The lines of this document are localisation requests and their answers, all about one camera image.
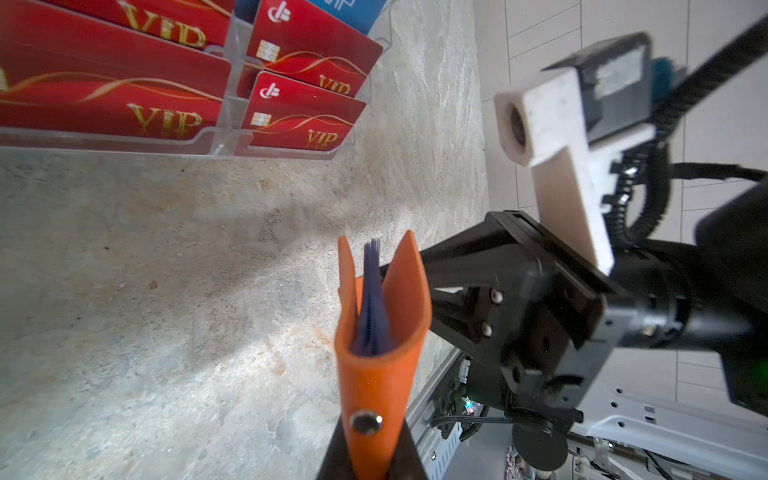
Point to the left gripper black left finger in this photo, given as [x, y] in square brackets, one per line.
[336, 464]

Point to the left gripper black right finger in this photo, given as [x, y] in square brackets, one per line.
[406, 462]

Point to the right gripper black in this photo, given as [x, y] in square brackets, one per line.
[534, 320]

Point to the orange card holder wallet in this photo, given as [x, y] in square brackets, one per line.
[384, 319]

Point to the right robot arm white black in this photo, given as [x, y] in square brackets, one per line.
[710, 295]

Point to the red VIP card bottom right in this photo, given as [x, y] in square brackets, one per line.
[286, 113]

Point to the red vip card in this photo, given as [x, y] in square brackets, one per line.
[197, 24]
[286, 113]
[65, 71]
[300, 41]

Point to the clear acrylic card display stand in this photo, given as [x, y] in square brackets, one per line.
[227, 137]

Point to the red VIP card bottom left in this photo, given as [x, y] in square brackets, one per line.
[65, 71]

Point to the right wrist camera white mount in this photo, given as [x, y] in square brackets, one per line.
[569, 124]

